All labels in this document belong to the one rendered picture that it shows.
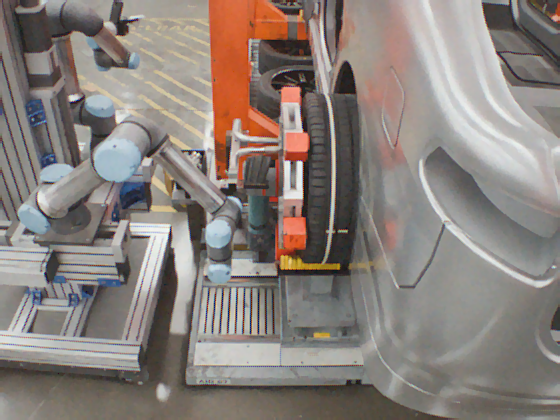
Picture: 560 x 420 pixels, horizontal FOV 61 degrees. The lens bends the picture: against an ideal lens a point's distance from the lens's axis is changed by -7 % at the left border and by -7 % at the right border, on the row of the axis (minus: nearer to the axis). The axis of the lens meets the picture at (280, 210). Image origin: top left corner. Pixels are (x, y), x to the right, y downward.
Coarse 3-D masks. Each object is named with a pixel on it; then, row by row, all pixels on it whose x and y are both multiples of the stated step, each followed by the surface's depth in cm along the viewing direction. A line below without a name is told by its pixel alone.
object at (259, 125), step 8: (256, 112) 243; (256, 120) 237; (264, 120) 243; (272, 120) 247; (256, 128) 236; (264, 128) 236; (272, 128) 242; (264, 136) 239; (272, 136) 239; (248, 144) 241; (256, 144) 242; (264, 144) 242
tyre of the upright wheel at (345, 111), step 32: (320, 96) 187; (352, 96) 186; (320, 128) 170; (352, 128) 171; (320, 160) 167; (352, 160) 168; (320, 192) 167; (352, 192) 168; (320, 224) 171; (352, 224) 172; (320, 256) 185
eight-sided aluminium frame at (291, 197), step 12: (288, 108) 188; (288, 120) 180; (300, 120) 180; (300, 132) 174; (288, 168) 172; (300, 168) 172; (288, 180) 172; (300, 180) 172; (288, 192) 171; (300, 192) 171; (288, 204) 173; (300, 204) 173; (288, 216) 176; (300, 216) 176
